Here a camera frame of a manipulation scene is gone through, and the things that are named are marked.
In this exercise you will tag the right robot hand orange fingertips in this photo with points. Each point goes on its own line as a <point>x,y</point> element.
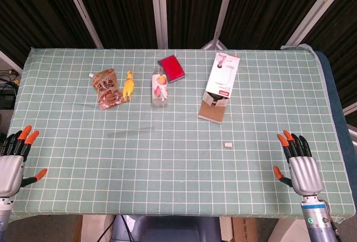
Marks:
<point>305,175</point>

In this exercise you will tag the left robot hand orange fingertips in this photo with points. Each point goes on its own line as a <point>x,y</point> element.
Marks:
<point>11,169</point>

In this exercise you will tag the small white tube cap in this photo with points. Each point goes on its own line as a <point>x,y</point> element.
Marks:
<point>228,145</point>

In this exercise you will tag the clear glass test tube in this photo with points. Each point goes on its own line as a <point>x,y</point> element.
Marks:
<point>131,132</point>

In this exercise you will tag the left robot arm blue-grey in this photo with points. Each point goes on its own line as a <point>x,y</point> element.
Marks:
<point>4,208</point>

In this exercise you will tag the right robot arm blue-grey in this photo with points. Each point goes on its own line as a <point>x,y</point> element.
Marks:
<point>318,219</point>

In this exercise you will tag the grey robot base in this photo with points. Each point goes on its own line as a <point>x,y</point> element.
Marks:
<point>167,231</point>

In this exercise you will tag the brown cardboard carton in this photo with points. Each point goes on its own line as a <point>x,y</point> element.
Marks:
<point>251,231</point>

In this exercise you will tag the dark blue table padding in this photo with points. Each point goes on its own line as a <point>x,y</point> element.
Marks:
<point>334,99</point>

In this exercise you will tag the brown snack pouch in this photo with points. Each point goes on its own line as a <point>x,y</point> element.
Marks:
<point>107,90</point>

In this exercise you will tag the white cardboard product box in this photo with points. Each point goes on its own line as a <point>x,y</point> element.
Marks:
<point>221,80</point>

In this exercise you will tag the green checked tablecloth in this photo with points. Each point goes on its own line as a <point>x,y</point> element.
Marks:
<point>178,169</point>

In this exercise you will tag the yellow rubber chicken toy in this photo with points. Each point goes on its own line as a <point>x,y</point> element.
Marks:
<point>128,86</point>

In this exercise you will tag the clear bottle peach label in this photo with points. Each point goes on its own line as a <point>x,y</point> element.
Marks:
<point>159,88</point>

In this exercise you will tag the red stamp pad case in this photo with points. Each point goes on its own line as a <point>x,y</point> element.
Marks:
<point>173,67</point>

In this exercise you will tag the white metal frame post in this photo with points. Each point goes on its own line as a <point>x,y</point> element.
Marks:
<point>83,13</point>
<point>315,10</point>
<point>9,60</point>
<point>159,10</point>
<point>223,10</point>

